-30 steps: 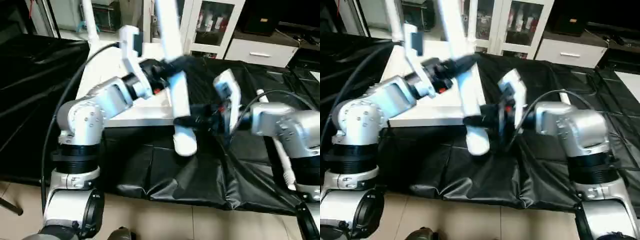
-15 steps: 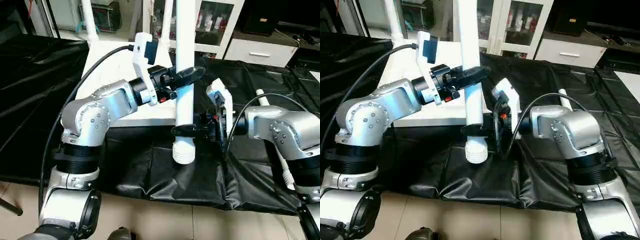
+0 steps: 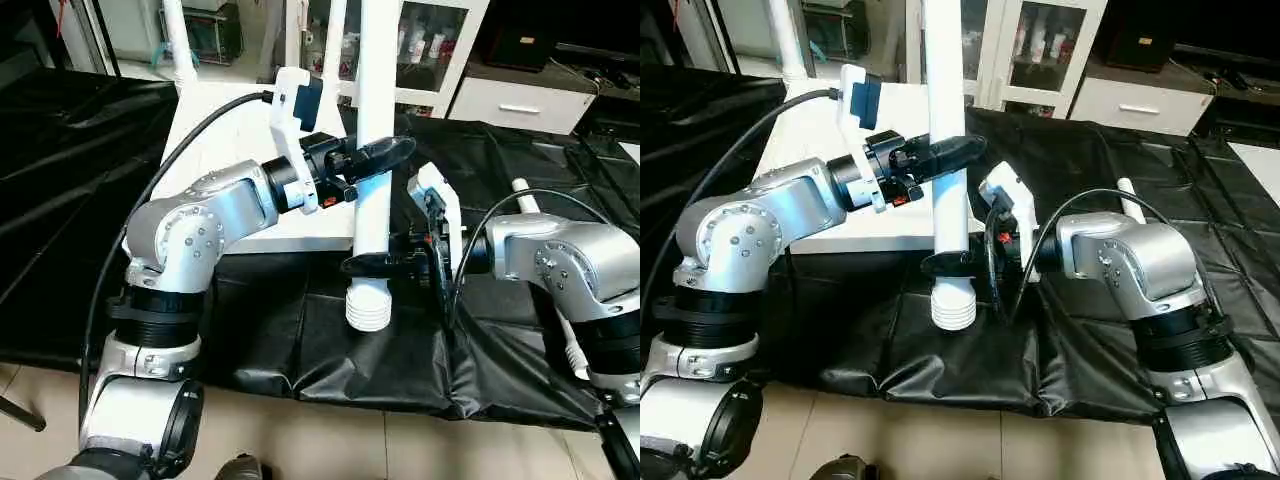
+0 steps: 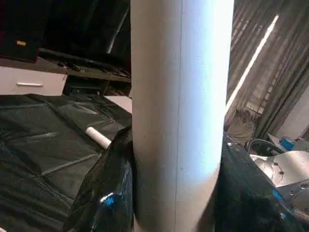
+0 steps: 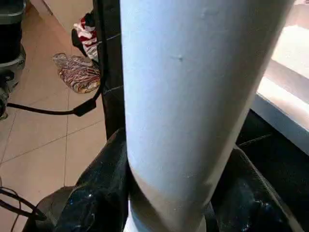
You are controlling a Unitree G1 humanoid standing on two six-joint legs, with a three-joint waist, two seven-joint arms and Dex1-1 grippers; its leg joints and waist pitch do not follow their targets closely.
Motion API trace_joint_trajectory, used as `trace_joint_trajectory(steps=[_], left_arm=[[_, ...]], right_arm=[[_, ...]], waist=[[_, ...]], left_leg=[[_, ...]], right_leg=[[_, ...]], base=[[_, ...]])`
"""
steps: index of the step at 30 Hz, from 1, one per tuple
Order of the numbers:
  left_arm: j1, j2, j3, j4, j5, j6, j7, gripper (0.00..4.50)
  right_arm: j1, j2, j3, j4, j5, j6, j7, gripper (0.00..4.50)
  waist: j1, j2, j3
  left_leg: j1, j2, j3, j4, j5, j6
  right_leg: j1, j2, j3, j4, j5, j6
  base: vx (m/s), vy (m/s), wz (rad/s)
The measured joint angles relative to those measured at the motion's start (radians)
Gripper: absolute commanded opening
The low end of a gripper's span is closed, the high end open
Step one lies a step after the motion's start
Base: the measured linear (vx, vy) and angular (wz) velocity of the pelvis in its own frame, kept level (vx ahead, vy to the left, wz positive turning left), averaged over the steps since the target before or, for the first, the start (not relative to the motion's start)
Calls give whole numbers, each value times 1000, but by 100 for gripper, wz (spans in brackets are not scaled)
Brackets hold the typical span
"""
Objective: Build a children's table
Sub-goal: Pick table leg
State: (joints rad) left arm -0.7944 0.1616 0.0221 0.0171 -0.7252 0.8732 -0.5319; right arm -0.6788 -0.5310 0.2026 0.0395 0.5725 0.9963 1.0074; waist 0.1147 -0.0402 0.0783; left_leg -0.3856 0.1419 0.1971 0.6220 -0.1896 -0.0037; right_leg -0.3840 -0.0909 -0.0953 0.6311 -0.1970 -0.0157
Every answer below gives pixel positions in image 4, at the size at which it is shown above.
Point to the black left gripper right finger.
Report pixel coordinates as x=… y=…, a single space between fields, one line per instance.
x=251 y=198

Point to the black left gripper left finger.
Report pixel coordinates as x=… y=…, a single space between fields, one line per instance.
x=106 y=193

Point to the white plastic table leg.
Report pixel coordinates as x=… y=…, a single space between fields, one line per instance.
x=178 y=121
x=98 y=137

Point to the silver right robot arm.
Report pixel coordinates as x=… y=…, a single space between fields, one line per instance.
x=285 y=174

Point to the black table mat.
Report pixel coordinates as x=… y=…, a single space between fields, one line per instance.
x=43 y=154

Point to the white side table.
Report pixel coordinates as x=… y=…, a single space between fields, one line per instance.
x=118 y=104

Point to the black low media cabinet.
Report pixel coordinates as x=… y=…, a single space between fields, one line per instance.
x=91 y=72

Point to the white drawer unit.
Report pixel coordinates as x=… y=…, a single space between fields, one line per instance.
x=29 y=82

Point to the beige curtain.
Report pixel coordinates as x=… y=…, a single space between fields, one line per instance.
x=280 y=63

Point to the black box device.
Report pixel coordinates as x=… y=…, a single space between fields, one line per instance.
x=21 y=29

